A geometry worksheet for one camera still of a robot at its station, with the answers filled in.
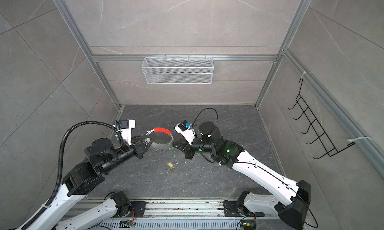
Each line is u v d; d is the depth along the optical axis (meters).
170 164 0.88
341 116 0.53
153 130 0.58
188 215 0.73
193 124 0.53
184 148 0.59
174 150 0.64
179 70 1.00
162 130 0.60
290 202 0.39
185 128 0.54
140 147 0.50
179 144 0.62
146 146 0.55
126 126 0.50
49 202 0.39
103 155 0.41
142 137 0.55
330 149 0.59
